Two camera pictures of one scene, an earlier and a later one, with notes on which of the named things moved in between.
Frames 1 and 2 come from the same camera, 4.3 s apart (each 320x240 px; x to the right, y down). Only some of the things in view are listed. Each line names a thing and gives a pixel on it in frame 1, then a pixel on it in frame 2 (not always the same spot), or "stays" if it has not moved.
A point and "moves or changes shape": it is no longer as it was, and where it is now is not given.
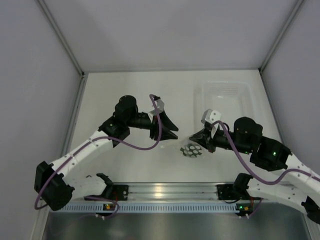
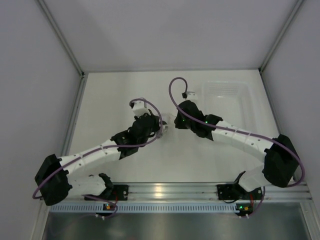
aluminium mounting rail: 197,191 stays
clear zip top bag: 184,147 moves or changes shape
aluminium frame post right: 293,11 stays
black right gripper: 203,138 -> 179,124
